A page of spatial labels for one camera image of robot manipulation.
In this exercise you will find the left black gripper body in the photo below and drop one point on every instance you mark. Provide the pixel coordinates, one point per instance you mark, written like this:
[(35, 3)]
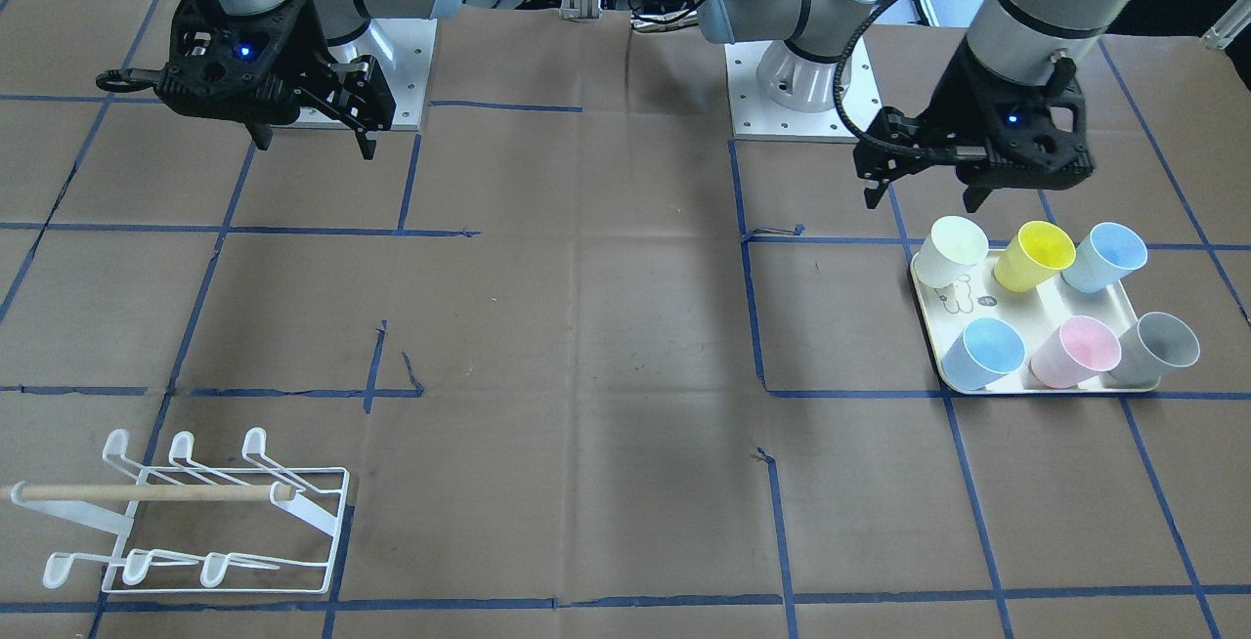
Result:
[(953, 102)]

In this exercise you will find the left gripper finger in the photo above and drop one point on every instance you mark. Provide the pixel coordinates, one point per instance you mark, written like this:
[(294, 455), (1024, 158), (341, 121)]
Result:
[(975, 196), (886, 152)]

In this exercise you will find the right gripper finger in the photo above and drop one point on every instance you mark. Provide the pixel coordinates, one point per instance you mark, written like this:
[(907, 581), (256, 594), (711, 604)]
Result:
[(261, 133), (357, 94)]

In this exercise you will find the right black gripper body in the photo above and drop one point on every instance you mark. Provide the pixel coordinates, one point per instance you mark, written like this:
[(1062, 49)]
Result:
[(304, 51)]

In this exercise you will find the light blue plastic cup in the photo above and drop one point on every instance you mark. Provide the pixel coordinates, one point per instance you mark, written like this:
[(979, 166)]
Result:
[(987, 350)]

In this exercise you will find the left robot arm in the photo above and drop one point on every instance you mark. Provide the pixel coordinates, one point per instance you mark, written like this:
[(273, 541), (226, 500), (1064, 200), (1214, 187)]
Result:
[(1014, 38)]

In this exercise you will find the white plastic cup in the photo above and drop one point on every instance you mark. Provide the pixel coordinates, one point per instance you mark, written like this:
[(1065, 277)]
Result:
[(953, 247)]

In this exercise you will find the yellow plastic cup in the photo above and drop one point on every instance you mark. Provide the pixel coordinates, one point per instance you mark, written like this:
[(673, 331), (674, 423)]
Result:
[(1039, 251)]

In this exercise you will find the pink plastic cup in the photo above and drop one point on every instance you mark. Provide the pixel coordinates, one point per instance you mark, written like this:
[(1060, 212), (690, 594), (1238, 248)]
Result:
[(1081, 348)]

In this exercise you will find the grey plastic cup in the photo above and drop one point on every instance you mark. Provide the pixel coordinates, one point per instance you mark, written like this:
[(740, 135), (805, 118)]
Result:
[(1154, 346)]

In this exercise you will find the cream plastic tray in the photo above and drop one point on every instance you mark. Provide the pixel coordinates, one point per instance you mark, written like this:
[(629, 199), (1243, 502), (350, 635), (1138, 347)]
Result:
[(1034, 315)]

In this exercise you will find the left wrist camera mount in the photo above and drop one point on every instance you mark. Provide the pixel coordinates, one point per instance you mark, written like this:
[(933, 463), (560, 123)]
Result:
[(1030, 140)]

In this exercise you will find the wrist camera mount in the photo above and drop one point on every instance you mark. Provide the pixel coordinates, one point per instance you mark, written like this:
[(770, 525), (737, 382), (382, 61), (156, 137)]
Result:
[(225, 69), (1030, 140)]

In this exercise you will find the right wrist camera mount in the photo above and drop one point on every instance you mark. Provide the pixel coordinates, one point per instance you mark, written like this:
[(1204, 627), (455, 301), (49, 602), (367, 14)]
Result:
[(225, 69)]

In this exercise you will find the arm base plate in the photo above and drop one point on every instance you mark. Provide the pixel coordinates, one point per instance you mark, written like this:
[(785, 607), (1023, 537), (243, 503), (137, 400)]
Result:
[(404, 49), (776, 96)]

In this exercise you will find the white wire cup rack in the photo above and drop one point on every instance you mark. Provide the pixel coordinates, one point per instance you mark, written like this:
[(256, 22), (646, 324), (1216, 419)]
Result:
[(179, 526)]

